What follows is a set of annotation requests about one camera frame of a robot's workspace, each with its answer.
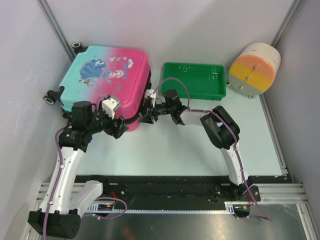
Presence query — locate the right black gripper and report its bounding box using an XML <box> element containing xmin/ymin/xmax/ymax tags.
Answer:
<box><xmin>138</xmin><ymin>99</ymin><xmax>173</xmax><ymax>125</ymax></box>

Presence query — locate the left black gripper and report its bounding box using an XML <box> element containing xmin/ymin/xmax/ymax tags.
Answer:
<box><xmin>86</xmin><ymin>100</ymin><xmax>129</xmax><ymax>139</ymax></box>

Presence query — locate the pink and teal kids suitcase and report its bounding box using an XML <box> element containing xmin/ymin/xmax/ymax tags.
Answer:
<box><xmin>43</xmin><ymin>41</ymin><xmax>151</xmax><ymax>132</ymax></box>

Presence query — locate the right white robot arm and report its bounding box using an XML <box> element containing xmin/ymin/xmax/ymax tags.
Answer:
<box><xmin>139</xmin><ymin>89</ymin><xmax>257</xmax><ymax>202</ymax></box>

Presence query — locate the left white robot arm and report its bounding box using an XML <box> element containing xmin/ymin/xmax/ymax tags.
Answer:
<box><xmin>27</xmin><ymin>97</ymin><xmax>128</xmax><ymax>239</ymax></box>

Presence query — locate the green plastic tray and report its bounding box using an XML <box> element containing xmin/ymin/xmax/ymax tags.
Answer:
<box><xmin>160</xmin><ymin>62</ymin><xmax>227</xmax><ymax>101</ymax></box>

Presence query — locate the white cylinder with orange-yellow face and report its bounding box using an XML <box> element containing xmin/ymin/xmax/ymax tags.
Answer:
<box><xmin>227</xmin><ymin>42</ymin><xmax>281</xmax><ymax>99</ymax></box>

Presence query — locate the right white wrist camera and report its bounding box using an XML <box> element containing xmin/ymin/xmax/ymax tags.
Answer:
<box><xmin>144</xmin><ymin>89</ymin><xmax>157</xmax><ymax>101</ymax></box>

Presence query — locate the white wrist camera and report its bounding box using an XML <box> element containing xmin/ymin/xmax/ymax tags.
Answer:
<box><xmin>101</xmin><ymin>96</ymin><xmax>121</xmax><ymax>119</ymax></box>
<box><xmin>144</xmin><ymin>89</ymin><xmax>157</xmax><ymax>101</ymax></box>

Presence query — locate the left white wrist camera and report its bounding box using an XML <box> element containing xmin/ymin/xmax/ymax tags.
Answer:
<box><xmin>101</xmin><ymin>96</ymin><xmax>121</xmax><ymax>119</ymax></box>

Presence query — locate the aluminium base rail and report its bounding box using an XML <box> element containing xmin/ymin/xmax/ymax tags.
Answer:
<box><xmin>34</xmin><ymin>174</ymin><xmax>308</xmax><ymax>216</ymax></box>

